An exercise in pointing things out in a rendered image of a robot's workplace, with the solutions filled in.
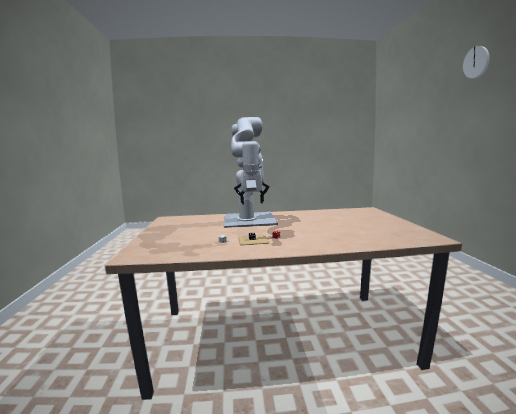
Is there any tan mat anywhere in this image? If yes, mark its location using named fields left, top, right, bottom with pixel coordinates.
left=238, top=234, right=269, bottom=245

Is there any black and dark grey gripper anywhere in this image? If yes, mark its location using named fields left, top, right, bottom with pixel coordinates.
left=234, top=170, right=269, bottom=205

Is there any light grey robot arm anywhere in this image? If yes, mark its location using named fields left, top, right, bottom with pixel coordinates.
left=231, top=117, right=264, bottom=221

